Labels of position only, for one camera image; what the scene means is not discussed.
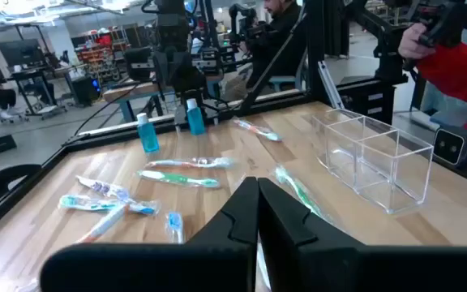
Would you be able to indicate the black table-level camera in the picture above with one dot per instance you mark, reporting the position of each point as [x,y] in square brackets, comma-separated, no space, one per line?
[450,146]

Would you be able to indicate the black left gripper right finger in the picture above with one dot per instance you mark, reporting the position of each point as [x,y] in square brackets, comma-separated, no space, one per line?
[359,271]

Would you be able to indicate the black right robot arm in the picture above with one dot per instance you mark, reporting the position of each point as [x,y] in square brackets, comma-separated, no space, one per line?
[172,32]

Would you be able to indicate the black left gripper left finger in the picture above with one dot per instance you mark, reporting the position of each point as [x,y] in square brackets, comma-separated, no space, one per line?
[156,267]

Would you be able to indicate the silver aluminium extrusion bar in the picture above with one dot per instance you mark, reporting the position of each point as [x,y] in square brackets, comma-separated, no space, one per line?
[331,85]

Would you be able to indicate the shelf with red bins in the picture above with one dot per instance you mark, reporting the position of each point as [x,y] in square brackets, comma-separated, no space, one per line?
[99,52]

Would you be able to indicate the small blue mouthwash bottle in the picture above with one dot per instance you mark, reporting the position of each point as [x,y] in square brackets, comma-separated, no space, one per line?
[195,121]
[148,138]

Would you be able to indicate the wooden table blue legs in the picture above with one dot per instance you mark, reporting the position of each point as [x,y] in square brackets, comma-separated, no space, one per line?
[132,91]

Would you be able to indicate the black standing screen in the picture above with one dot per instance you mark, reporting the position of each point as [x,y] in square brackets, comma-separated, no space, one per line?
[20,52]

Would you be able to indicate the black office desk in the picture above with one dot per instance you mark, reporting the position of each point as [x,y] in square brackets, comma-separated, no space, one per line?
[31,75]

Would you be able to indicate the green toothbrush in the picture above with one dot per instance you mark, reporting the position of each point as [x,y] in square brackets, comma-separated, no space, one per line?
[176,179]
[294,186]

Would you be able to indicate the black computer tower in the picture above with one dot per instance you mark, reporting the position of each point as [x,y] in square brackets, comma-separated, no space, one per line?
[83,91]

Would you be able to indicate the blue toothbrush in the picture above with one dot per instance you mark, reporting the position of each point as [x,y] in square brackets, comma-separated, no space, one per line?
[175,225]
[87,203]

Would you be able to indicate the clear acrylic organizer box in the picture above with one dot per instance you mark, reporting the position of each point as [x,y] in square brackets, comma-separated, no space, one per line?
[379,170]

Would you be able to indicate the office chair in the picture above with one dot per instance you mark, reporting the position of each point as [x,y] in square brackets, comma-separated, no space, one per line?
[2,117]

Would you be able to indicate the person's hand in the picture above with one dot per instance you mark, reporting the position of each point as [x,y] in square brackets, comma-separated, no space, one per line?
[412,42]

